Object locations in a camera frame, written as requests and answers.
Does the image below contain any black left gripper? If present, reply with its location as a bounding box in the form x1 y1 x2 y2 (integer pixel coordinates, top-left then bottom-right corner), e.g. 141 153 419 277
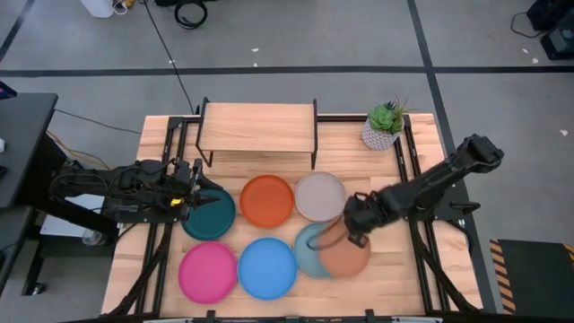
168 157 224 209

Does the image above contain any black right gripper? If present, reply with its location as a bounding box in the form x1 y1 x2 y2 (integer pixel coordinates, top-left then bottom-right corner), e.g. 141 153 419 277
343 190 387 249

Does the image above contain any terracotta plate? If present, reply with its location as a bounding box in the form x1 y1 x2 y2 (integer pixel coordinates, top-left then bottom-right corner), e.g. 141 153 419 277
316 217 372 279

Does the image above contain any pale blue-grey plate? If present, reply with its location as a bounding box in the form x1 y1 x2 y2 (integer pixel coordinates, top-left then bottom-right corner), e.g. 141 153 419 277
293 222 334 279

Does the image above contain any beige plate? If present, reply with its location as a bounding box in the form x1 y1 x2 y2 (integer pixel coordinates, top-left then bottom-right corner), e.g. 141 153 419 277
293 171 348 223

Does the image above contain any dark teal plate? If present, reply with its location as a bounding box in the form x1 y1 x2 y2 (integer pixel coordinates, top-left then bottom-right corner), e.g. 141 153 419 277
181 188 237 241

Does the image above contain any orange plate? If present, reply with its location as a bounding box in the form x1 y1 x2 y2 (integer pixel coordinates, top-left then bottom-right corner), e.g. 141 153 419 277
239 174 295 229

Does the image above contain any pink plate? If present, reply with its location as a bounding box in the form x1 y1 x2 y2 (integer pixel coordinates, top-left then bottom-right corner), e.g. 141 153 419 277
178 240 239 305

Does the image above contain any blue plate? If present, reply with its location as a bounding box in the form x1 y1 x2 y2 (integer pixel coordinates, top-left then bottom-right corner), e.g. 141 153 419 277
237 237 299 301

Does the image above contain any potted succulent in patterned pot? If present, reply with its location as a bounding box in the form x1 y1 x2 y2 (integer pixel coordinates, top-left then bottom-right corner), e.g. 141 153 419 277
361 96 419 152

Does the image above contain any clear plastic bottle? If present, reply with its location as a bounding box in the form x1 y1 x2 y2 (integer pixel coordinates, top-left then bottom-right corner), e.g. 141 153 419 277
81 228 109 248

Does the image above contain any white sheet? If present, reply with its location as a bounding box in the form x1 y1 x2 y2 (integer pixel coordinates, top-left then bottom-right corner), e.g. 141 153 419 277
39 194 118 240

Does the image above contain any black mat with hazard stripes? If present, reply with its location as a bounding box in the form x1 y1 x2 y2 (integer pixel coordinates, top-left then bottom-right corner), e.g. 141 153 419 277
488 238 574 316

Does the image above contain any black desk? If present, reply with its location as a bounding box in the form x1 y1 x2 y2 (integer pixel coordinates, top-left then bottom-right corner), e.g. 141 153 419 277
0 92 62 297

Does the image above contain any white container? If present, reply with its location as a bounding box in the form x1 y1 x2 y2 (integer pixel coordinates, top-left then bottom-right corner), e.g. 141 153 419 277
80 0 117 19

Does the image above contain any black equipment box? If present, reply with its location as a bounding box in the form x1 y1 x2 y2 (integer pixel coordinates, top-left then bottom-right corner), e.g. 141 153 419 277
526 0 574 62

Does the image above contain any wooden shelf with black frame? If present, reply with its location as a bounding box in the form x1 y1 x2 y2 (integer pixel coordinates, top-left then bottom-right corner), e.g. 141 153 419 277
195 96 320 170

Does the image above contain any black metal rig frame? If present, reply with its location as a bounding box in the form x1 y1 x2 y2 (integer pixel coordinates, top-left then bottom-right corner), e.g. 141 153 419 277
105 114 484 323

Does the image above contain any thin black cable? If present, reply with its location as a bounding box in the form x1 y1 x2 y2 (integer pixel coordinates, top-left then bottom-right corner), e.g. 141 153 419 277
53 108 143 135

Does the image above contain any long black floor cable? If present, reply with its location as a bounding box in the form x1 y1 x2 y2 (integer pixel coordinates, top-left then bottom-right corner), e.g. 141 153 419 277
142 0 199 116

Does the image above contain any yellow cable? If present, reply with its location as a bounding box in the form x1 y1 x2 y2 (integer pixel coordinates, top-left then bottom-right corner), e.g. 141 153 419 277
46 129 111 170

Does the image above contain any coiled black cable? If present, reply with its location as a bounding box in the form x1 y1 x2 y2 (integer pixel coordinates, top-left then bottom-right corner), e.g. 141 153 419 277
173 0 209 31

